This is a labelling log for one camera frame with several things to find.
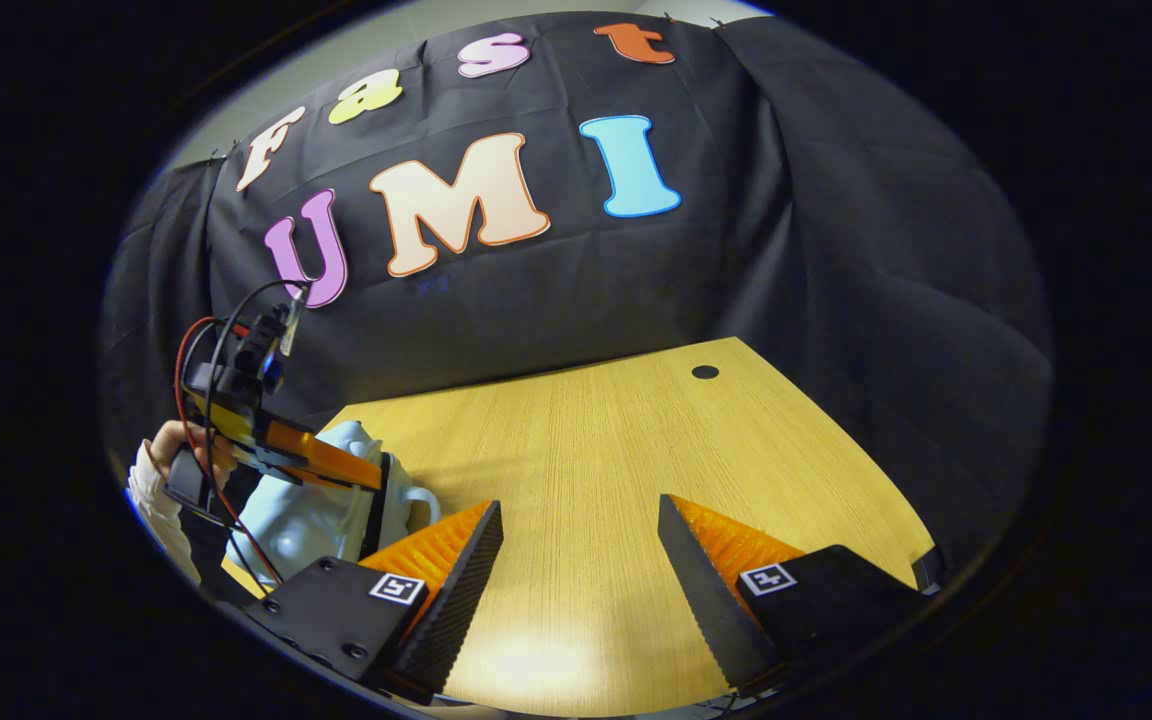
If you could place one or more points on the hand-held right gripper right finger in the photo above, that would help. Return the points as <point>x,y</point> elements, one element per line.
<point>706,590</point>

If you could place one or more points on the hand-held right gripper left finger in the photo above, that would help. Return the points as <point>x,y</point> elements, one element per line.
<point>456,590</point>

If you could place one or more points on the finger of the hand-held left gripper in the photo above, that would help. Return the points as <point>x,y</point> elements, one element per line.
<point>326,458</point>

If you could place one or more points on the light blue suitcase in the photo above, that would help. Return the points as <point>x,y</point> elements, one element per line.
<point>306,530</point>

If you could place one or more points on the black backdrop cloth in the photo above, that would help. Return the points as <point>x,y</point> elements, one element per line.
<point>736,280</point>

